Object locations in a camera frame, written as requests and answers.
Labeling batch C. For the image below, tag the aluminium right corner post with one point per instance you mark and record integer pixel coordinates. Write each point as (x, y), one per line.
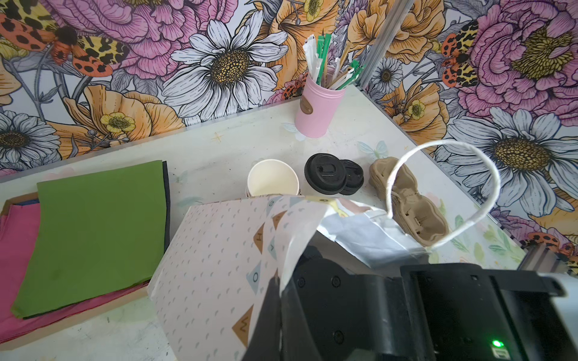
(386, 35)

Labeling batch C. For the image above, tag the stack of black lids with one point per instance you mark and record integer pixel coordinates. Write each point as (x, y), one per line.
(354, 177)

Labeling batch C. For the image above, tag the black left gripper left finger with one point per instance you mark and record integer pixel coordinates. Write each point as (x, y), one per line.
(266, 343)

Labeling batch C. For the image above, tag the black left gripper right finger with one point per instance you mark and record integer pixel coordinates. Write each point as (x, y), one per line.
(297, 340)

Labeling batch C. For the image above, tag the stack of paper cups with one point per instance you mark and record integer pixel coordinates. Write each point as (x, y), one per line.
(272, 177)

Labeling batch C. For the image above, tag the black paper napkin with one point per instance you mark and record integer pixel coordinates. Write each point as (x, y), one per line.
(166, 185)

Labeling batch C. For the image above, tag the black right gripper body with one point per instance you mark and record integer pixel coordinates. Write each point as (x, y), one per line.
(453, 311)

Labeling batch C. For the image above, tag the brown pulp cup carrier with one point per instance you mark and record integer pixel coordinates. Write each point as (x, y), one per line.
(416, 214)

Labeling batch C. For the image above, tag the pink plastic straw cup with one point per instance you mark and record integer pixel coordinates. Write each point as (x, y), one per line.
(317, 108)

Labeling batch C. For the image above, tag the black plastic cup lid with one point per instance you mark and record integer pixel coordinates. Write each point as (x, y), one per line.
(325, 173)

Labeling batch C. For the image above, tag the cartoon animal paper gift bag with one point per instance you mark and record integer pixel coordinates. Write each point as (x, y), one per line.
(210, 287)

